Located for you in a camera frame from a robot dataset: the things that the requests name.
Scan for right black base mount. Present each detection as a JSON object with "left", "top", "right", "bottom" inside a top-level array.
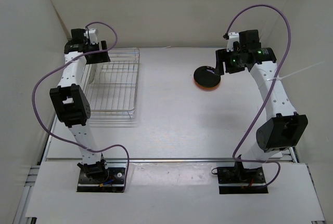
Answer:
[{"left": 217, "top": 164, "right": 268, "bottom": 195}]

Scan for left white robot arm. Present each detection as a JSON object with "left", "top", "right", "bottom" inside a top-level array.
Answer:
[{"left": 49, "top": 28, "right": 110, "bottom": 182}]

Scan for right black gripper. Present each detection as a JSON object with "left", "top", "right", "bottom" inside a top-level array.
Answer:
[{"left": 214, "top": 47, "right": 246, "bottom": 76}]

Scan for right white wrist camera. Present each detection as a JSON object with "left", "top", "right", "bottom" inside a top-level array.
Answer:
[{"left": 223, "top": 32, "right": 239, "bottom": 52}]

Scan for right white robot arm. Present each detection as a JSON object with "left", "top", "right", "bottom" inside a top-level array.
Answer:
[{"left": 214, "top": 30, "right": 308, "bottom": 182}]

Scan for metal wire dish rack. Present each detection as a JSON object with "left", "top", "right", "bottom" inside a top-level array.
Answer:
[{"left": 81, "top": 48, "right": 140, "bottom": 120}]

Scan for clear glass plate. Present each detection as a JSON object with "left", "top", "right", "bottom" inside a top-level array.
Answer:
[{"left": 88, "top": 64, "right": 99, "bottom": 84}]

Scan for aluminium rail frame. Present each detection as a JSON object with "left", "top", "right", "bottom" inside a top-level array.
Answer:
[{"left": 26, "top": 48, "right": 324, "bottom": 223}]

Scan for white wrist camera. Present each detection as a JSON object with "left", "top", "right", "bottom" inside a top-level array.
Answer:
[
  {"left": 84, "top": 28, "right": 98, "bottom": 45},
  {"left": 223, "top": 32, "right": 239, "bottom": 52}
]

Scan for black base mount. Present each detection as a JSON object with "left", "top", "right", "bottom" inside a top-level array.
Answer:
[
  {"left": 217, "top": 164, "right": 268, "bottom": 195},
  {"left": 76, "top": 160, "right": 127, "bottom": 193}
]

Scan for white zip tie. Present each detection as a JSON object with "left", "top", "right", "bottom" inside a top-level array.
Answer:
[{"left": 265, "top": 60, "right": 325, "bottom": 82}]

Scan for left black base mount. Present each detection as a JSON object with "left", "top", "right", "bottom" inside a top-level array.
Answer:
[{"left": 76, "top": 160, "right": 127, "bottom": 193}]

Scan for black plastic plate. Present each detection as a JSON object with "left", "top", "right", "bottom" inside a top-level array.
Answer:
[{"left": 194, "top": 66, "right": 221, "bottom": 87}]

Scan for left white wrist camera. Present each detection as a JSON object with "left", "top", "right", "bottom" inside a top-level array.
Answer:
[{"left": 84, "top": 28, "right": 98, "bottom": 45}]

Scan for orange plastic plate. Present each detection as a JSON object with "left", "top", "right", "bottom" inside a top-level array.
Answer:
[{"left": 194, "top": 81, "right": 220, "bottom": 91}]

